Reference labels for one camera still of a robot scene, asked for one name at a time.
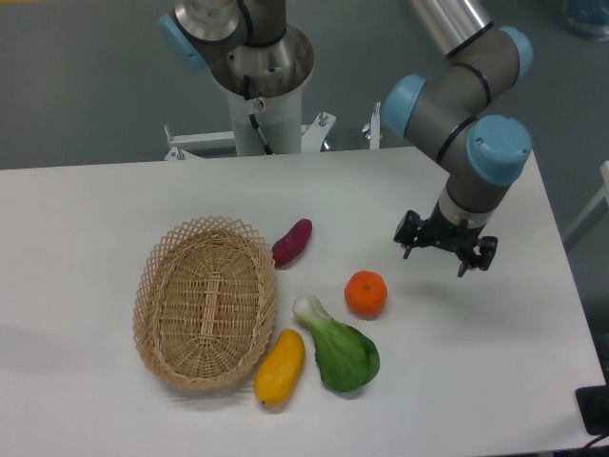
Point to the purple sweet potato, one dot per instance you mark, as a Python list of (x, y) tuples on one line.
[(293, 244)]

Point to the blue object top right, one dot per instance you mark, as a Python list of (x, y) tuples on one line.
[(588, 18)]

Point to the black device at table edge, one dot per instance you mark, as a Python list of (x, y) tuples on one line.
[(593, 406)]

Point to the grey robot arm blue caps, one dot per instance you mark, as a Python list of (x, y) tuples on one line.
[(262, 64)]

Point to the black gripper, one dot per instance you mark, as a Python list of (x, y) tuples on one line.
[(438, 232)]

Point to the white frame at right edge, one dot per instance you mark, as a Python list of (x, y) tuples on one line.
[(590, 214)]

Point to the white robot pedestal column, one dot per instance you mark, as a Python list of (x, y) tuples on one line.
[(277, 120)]

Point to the white metal base frame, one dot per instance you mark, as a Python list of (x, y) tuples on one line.
[(313, 139)]

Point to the green bok choy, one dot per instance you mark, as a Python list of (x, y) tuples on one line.
[(346, 359)]

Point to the yellow mango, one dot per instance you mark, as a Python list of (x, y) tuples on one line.
[(280, 372)]

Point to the orange fruit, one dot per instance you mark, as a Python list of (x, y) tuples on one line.
[(365, 294)]

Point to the woven wicker basket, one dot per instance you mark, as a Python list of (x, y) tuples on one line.
[(206, 303)]

